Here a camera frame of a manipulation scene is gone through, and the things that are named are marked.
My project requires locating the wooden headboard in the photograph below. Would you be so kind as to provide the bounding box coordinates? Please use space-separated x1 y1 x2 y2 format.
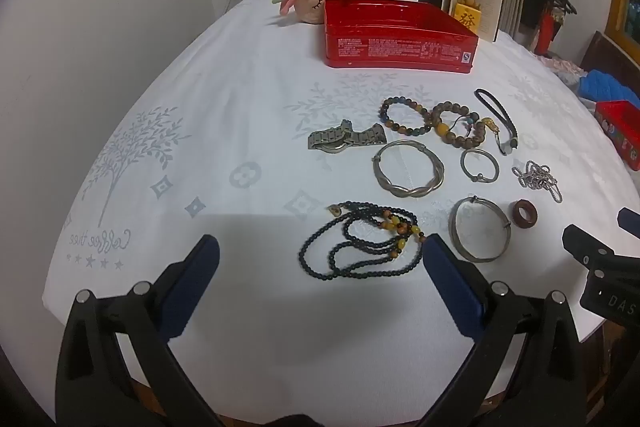
582 31 640 80

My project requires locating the brown wooden bead bracelet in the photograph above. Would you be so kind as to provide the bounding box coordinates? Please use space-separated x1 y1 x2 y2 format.
431 103 488 150

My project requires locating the gold mouse ornament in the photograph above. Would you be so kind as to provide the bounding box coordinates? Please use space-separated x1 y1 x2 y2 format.
450 0 488 35

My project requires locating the black cord gold charm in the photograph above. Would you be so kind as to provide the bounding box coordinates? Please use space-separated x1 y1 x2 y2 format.
474 88 519 156

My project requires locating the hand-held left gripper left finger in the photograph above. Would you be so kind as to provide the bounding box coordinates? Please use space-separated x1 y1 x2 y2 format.
55 234 223 427

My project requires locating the black bead necklace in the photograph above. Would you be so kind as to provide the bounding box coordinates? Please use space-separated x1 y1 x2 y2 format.
299 202 430 282

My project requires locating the small red printed box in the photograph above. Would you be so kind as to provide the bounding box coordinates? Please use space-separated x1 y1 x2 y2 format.
595 99 640 170

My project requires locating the small thin silver bangle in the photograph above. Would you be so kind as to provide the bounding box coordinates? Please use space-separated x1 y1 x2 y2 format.
460 148 500 184

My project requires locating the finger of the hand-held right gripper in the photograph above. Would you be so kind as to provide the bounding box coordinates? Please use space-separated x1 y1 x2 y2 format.
617 207 640 238
562 224 616 265

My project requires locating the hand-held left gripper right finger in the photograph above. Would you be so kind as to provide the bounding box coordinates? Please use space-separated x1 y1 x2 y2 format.
422 233 588 427

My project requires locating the red tin box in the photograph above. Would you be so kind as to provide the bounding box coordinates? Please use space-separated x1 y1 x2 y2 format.
322 0 480 75

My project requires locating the wide silver bangle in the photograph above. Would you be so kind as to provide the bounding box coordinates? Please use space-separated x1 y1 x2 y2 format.
448 196 513 264

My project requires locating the brown wooden ring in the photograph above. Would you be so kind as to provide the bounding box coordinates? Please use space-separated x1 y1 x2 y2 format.
509 200 539 232

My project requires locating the silver metal watch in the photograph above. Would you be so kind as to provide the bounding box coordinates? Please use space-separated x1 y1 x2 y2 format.
307 119 388 154

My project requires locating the pink floral blanket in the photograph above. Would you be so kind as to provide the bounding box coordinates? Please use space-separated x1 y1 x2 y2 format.
537 54 593 95

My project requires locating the blue cloth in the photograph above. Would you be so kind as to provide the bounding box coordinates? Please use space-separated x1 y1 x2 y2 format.
580 68 640 104

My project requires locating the silver chain necklace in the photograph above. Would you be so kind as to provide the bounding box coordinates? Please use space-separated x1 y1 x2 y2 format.
511 160 563 205

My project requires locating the twisted silver bangle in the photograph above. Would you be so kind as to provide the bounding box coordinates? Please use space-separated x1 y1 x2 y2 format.
371 139 445 198

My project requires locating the wooden framed window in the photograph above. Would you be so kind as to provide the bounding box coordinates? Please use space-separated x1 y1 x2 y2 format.
602 0 640 58

